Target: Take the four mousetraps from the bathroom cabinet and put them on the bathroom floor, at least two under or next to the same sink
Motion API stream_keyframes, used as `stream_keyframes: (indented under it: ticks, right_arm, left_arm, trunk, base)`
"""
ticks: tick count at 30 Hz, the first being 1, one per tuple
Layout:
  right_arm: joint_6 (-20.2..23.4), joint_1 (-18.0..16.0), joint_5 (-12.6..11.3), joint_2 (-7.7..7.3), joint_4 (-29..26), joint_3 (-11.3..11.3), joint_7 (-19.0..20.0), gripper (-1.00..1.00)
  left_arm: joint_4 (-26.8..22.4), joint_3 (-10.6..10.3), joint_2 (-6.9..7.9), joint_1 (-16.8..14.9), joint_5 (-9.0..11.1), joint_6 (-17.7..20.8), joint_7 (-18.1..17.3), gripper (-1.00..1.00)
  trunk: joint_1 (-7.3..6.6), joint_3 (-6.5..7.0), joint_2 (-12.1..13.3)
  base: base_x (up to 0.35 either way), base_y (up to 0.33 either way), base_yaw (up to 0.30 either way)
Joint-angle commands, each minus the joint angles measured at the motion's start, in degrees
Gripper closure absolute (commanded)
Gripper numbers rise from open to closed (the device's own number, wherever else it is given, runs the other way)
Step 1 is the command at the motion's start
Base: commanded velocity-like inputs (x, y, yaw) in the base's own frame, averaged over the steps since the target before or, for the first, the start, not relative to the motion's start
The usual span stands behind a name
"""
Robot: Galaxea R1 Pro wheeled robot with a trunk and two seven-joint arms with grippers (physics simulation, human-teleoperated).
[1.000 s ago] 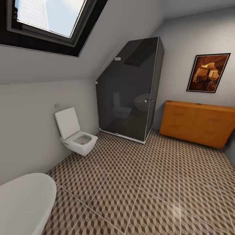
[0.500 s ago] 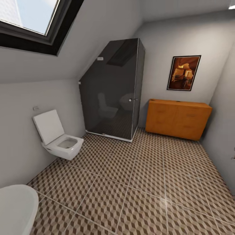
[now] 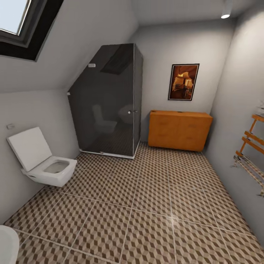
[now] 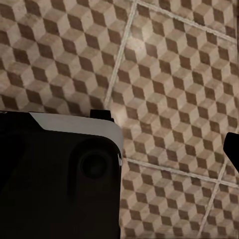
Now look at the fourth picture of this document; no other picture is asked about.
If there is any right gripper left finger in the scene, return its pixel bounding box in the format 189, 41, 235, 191
0, 132, 26, 192

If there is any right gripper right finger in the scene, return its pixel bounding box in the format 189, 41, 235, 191
223, 132, 239, 172

